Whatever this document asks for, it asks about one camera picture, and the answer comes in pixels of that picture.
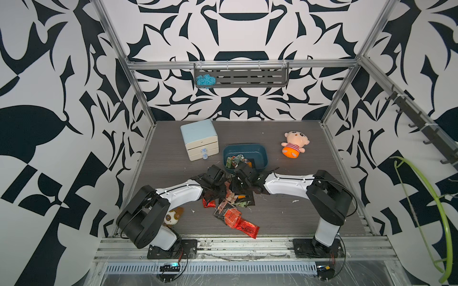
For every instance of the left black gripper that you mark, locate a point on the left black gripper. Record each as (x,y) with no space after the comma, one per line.
(222,190)

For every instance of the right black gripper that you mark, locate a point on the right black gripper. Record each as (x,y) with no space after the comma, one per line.
(244,192)

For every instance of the teal plastic storage box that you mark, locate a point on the teal plastic storage box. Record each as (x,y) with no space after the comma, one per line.
(255,153)

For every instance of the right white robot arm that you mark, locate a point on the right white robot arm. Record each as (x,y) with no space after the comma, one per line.
(330,198)

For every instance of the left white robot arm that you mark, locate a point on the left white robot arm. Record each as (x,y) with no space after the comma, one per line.
(142,220)

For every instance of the small red tea bag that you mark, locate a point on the small red tea bag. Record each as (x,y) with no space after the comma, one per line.
(209,204)

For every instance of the orange red tea bag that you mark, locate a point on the orange red tea bag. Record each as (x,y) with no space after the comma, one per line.
(232,217)

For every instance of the light blue drawer box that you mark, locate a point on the light blue drawer box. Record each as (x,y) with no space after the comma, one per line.
(200,139)

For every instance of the brown white plush dog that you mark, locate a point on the brown white plush dog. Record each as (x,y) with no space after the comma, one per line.
(173,216)

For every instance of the pink baby plush doll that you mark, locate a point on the pink baby plush doll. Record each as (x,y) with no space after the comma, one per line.
(294,145)

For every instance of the cyan crumpled cloth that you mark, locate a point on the cyan crumpled cloth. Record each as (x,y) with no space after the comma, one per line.
(205,81)

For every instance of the green hoop tube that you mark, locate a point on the green hoop tube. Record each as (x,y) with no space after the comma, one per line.
(426,221)

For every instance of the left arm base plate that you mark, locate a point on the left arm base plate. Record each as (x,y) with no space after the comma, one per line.
(186,248)

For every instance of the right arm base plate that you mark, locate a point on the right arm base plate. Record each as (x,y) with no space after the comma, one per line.
(311,248)

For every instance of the grey wall shelf rack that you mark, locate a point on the grey wall shelf rack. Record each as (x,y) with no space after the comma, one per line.
(257,74)

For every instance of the black wall hook rail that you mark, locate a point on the black wall hook rail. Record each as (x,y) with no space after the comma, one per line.
(419,121)

